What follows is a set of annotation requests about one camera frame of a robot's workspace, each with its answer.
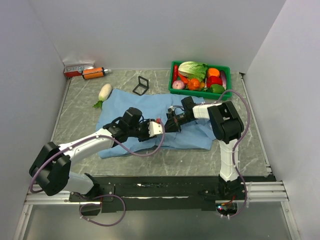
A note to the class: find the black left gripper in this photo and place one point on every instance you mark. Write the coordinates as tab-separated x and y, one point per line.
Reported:
140	138

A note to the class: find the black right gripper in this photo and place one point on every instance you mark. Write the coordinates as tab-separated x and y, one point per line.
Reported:
172	124

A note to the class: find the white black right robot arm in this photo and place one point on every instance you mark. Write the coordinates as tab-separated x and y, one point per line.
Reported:
227	127

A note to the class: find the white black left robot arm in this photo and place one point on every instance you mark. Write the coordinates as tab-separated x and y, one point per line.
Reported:
51	169

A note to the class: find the pink onion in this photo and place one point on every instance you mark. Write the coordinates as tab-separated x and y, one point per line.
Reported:
178	85

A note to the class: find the orange bumpy pumpkin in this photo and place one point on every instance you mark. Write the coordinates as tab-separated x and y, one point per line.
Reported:
195	84

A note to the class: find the orange carrot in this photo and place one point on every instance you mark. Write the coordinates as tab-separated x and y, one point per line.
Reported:
184	79

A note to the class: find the white daikon radish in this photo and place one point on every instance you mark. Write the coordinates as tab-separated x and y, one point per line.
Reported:
103	95

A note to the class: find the red chili pepper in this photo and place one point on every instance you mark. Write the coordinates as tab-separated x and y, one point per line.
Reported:
175	73

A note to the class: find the green bell pepper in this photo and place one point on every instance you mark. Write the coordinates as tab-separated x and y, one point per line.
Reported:
216	89

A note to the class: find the green white cabbage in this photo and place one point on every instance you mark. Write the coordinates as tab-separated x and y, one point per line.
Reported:
193	70

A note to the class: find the red bell pepper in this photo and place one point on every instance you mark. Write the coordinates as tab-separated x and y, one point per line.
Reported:
213	80

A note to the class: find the green plastic crate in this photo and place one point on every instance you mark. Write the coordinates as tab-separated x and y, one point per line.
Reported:
205	92

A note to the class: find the orange round fruit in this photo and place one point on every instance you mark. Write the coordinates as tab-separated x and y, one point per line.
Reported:
213	72

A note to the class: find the purple eggplant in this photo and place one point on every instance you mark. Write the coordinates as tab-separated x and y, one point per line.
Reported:
223	78

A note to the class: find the orange cylindrical bottle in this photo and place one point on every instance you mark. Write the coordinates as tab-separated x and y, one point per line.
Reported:
93	73

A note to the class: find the red white carton box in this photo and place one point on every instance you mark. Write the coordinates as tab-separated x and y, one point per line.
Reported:
74	70

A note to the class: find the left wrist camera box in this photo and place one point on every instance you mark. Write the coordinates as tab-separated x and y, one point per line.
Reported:
155	127

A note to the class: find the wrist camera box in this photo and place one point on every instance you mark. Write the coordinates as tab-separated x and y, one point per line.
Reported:
155	127
171	111

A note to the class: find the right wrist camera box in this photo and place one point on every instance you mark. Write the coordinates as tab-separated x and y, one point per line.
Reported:
171	111

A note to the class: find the black square hinged frame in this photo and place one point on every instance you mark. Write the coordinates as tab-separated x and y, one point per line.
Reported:
142	87

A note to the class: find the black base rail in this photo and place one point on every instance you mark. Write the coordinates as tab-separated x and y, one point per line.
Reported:
145	193

